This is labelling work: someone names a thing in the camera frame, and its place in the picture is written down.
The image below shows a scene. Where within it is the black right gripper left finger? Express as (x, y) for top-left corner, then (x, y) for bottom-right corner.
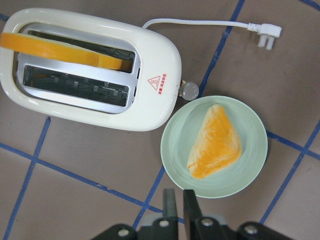
(162, 188), (178, 225)

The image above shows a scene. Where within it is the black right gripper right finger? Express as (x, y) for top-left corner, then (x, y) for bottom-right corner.
(183, 189), (202, 240)

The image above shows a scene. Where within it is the white two-slot toaster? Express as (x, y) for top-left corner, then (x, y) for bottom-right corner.
(0, 8), (198, 132)

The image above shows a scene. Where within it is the orange toast slice in toaster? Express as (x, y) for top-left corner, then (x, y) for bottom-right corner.
(0, 32), (126, 70)

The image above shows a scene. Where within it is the light green round plate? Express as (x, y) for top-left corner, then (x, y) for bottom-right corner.
(160, 95), (268, 199)

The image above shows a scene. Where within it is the triangular toast on plate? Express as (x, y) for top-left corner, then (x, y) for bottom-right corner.
(187, 104), (242, 179)

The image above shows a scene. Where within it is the white toaster power cable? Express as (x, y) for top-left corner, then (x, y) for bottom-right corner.
(141, 19), (283, 50)

